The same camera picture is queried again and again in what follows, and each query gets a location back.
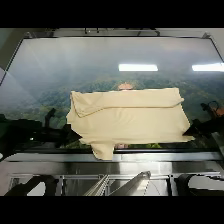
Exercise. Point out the cream T-shirt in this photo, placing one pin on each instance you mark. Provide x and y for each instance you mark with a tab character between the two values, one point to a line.
133	116

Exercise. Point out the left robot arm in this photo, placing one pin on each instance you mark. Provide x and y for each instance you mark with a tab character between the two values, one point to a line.
36	133

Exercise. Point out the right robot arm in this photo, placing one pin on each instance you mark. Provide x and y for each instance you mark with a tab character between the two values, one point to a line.
208	126

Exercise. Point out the brown garment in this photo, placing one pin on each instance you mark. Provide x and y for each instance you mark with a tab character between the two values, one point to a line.
221	111

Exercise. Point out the silver frame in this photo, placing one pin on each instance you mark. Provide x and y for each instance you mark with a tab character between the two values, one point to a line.
133	157

